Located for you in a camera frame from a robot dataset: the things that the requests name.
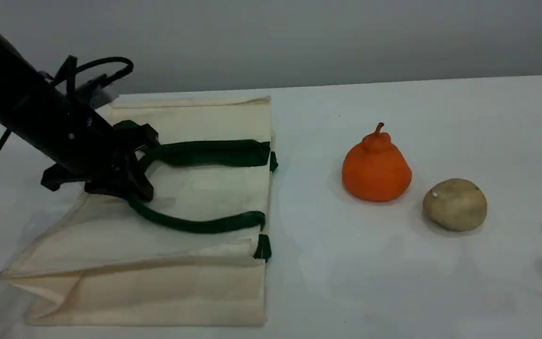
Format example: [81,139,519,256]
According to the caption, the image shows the orange citrus fruit with stem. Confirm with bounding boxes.
[342,122,413,203]

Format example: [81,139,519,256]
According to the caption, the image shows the tan potato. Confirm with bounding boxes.
[422,178,488,232]

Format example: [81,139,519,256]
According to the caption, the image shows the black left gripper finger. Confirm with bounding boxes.
[123,158,155,203]
[85,178,133,198]

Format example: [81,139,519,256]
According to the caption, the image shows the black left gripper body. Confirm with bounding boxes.
[40,122,160,192]

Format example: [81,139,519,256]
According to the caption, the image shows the black left camera cable loop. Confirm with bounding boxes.
[40,56,135,95]

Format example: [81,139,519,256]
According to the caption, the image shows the white canvas bag green handles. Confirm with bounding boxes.
[0,96,279,328]

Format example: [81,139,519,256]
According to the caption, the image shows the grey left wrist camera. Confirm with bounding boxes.
[74,78,114,110]

